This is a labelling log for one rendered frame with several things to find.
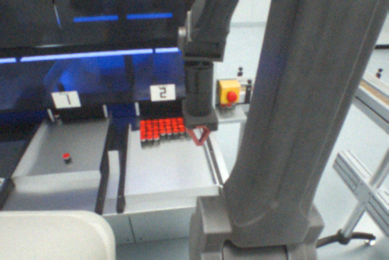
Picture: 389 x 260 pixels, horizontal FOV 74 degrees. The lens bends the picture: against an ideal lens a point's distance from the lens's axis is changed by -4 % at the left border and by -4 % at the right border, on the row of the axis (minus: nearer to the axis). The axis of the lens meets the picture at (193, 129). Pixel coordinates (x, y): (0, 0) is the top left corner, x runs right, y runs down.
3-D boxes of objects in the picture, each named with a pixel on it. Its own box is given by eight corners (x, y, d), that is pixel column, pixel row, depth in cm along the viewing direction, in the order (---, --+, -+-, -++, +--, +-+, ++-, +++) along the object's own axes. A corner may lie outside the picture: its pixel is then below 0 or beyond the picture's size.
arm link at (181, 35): (179, 29, 45) (228, 33, 47) (175, 14, 55) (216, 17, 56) (175, 91, 52) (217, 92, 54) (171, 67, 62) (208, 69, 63)
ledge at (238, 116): (209, 106, 119) (209, 103, 118) (237, 104, 120) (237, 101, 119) (215, 124, 108) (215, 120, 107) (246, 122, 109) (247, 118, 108)
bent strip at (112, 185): (111, 165, 86) (108, 151, 82) (121, 164, 86) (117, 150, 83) (105, 199, 75) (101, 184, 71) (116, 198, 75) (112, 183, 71)
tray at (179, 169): (130, 131, 101) (129, 124, 98) (199, 126, 104) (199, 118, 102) (126, 204, 73) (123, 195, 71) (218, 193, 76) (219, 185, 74)
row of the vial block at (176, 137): (141, 142, 95) (139, 131, 92) (191, 137, 97) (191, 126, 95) (141, 146, 93) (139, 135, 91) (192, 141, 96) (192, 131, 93)
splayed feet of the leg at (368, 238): (295, 247, 155) (301, 234, 147) (369, 235, 160) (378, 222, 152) (301, 260, 148) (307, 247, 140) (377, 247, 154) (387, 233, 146)
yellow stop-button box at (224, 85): (217, 94, 107) (217, 78, 103) (234, 94, 108) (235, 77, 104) (221, 104, 101) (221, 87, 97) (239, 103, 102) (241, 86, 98)
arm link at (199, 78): (185, 65, 48) (216, 64, 49) (182, 52, 54) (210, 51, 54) (186, 99, 52) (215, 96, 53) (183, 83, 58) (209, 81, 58)
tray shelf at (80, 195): (37, 127, 106) (35, 124, 105) (207, 114, 114) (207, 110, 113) (-21, 231, 67) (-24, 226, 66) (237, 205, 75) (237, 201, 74)
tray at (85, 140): (48, 122, 105) (45, 115, 103) (112, 117, 108) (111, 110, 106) (15, 185, 78) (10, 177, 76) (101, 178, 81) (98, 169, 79)
